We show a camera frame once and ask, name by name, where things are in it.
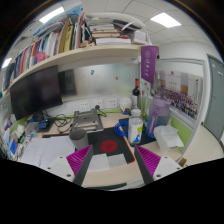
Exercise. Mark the green-tinted glass vase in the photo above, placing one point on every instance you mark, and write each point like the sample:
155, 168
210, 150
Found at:
144, 106

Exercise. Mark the small blue box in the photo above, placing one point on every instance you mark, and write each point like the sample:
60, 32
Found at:
44, 124

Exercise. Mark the grey metal laptop stand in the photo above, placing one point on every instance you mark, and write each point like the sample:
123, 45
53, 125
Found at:
87, 119

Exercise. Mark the black computer monitor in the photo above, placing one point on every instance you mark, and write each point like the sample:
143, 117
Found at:
35, 91

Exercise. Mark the white paper sheets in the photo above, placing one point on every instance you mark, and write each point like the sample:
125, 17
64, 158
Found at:
46, 150

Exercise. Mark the dark wine bottle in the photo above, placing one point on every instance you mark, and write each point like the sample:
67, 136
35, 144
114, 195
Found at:
136, 91

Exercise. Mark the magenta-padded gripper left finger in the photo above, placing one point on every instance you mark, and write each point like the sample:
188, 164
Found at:
78, 160

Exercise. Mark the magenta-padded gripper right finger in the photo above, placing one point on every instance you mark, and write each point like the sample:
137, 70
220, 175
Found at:
150, 160

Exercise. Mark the white wall sockets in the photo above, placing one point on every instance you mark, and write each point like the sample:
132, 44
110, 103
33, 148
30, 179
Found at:
99, 104

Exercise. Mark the white tissue pack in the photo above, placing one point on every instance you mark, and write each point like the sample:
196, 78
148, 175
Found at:
168, 136

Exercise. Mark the white paper towel sheet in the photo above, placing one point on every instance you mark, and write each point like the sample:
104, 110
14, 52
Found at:
99, 162

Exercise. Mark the grey door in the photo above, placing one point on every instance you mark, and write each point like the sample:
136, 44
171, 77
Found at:
215, 96

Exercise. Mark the group photo poster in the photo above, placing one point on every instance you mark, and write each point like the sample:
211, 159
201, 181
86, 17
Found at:
180, 91

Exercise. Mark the grey cup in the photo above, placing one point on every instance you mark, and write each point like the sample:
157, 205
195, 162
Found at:
79, 138

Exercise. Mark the shelf unit with books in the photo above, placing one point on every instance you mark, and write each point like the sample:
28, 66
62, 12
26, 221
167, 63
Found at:
66, 36

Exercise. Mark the clear plastic box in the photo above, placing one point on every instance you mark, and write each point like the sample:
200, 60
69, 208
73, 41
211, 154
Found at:
32, 128

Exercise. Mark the black red-edged desk mat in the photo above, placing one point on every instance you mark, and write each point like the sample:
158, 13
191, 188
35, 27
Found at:
98, 135

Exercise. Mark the clear plastic drink bottle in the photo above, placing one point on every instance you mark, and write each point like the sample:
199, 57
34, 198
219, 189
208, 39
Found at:
135, 128

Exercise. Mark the purple pennant banner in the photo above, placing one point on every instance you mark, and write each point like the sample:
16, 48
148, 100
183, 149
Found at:
148, 61

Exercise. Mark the small grey paper towel piece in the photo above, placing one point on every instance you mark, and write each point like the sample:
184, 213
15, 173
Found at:
117, 160

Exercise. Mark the dark blue mouse pad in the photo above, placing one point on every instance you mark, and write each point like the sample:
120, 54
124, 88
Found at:
146, 139

